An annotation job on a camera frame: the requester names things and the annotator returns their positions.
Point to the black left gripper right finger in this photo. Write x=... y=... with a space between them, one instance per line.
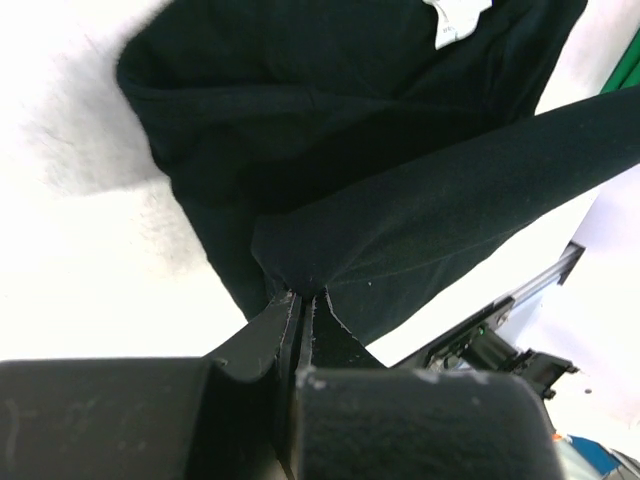
x=327 y=343

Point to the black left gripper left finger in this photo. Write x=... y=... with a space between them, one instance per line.
x=249 y=354

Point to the black t shirt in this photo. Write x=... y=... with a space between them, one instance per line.
x=329 y=147

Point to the green folded t shirt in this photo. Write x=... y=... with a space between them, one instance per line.
x=627 y=71

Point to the aluminium frame rail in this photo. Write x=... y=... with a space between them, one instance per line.
x=554 y=274

